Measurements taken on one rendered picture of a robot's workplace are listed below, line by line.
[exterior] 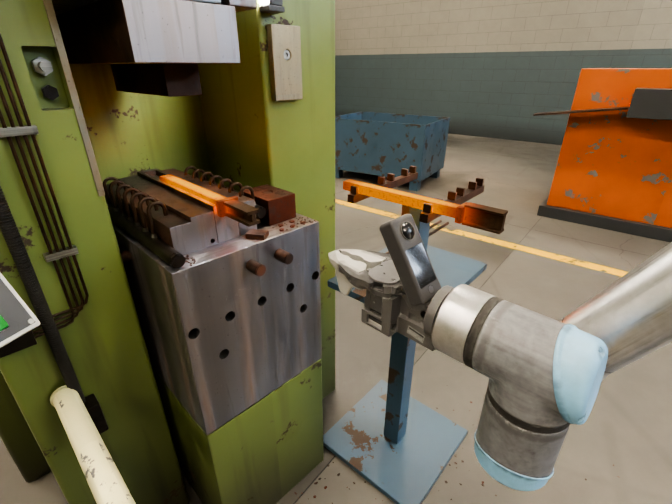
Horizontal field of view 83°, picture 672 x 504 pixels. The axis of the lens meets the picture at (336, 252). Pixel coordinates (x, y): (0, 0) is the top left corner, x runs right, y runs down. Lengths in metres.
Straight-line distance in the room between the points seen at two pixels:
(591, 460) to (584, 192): 2.66
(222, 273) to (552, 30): 7.66
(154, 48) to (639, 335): 0.80
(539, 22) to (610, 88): 4.43
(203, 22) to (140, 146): 0.56
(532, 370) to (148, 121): 1.14
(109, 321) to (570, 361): 0.89
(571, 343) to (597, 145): 3.53
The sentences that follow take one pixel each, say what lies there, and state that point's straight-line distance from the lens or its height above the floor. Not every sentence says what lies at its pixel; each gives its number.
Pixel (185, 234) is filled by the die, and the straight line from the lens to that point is 0.83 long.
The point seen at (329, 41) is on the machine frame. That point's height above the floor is 1.33.
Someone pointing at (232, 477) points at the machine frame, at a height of 0.27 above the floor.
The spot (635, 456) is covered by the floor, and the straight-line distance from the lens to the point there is 1.89.
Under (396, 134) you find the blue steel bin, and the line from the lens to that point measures 4.37.
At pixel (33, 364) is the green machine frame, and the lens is 1.02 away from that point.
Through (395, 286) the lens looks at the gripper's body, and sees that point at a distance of 0.51.
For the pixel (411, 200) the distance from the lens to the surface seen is 0.90.
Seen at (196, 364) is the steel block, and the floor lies 0.69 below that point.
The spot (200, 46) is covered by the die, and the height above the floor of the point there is 1.30.
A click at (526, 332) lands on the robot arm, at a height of 1.02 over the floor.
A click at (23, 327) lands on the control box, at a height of 0.97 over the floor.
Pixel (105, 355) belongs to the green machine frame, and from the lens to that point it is 1.05.
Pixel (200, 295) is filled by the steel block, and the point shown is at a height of 0.85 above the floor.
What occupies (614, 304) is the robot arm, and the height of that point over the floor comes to 1.01.
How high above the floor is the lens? 1.26
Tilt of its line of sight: 26 degrees down
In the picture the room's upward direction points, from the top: straight up
